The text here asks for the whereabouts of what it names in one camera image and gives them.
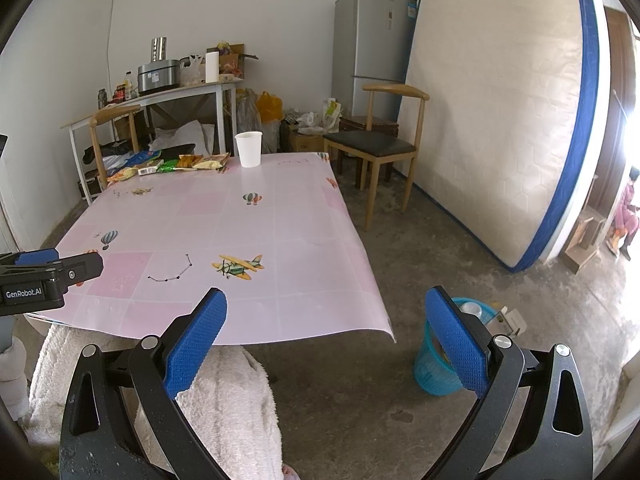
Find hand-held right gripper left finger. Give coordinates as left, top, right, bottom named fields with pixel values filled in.
left=59, top=287, right=228, bottom=480

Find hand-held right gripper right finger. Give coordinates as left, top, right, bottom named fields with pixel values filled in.
left=425, top=286, right=596, bottom=480

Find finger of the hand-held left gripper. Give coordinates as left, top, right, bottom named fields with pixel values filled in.
left=14, top=248, right=60, bottom=267
left=47, top=251, right=105, bottom=288

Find blue plastic wastebasket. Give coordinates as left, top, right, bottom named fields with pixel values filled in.
left=412, top=297, right=501, bottom=397

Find white fleece pants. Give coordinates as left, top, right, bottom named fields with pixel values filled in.
left=27, top=330, right=281, bottom=480

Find black cloth pile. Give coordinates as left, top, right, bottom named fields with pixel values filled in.
left=82, top=141, right=136, bottom=166

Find wooden chair black seat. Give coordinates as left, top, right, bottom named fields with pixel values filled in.
left=324, top=84, right=431, bottom=231
left=89, top=105, right=146, bottom=181

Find white woven sack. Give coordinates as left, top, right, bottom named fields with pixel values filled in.
left=150, top=120, right=216, bottom=156

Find pale yellow snack packet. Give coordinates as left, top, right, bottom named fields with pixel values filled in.
left=192, top=154, right=232, bottom=171

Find white paper cup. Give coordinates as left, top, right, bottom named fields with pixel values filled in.
left=235, top=131, right=263, bottom=168

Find steel rice cooker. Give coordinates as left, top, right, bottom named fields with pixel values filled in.
left=137, top=60, right=182, bottom=96

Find white plastic bag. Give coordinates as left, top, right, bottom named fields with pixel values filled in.
left=179, top=56, right=207, bottom=86

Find grey clear plastic bag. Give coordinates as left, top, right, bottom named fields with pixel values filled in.
left=236, top=89, right=281, bottom=153

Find brown cardboard box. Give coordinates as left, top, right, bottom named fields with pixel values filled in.
left=287, top=130, right=326, bottom=153

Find dark wooden stool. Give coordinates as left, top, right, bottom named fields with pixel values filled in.
left=339, top=115, right=401, bottom=138

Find white mattress blue edge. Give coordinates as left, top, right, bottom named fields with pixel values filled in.
left=402, top=0, right=613, bottom=273

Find yellow plastic bag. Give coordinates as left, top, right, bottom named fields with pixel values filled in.
left=256, top=91, right=283, bottom=123

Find open cardboard box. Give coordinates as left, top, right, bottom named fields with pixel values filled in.
left=215, top=42, right=258, bottom=81

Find brown wooden door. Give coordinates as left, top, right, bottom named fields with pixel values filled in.
left=595, top=0, right=638, bottom=221

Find silver refrigerator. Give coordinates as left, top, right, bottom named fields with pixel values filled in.
left=332, top=0, right=418, bottom=118

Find light wooden frame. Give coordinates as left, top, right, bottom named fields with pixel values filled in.
left=560, top=215, right=606, bottom=275

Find white metal-frame table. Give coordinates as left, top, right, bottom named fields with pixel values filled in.
left=61, top=80, right=237, bottom=206

